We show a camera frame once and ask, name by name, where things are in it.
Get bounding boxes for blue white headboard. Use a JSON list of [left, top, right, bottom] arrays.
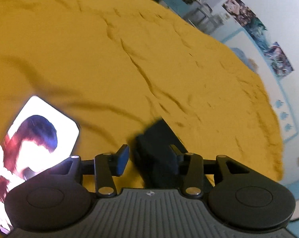
[[221, 28, 299, 143]]

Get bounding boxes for yellow quilted bedspread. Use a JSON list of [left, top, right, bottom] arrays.
[[0, 0, 283, 181]]

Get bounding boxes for white cubby shelf unit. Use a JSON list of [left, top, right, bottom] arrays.
[[154, 0, 230, 35]]

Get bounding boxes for black pants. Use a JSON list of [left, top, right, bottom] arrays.
[[132, 118, 188, 189]]

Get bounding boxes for smartphone with lit screen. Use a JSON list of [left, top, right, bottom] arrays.
[[0, 96, 79, 234]]

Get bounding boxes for anime wall posters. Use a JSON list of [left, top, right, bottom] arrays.
[[222, 0, 294, 79]]

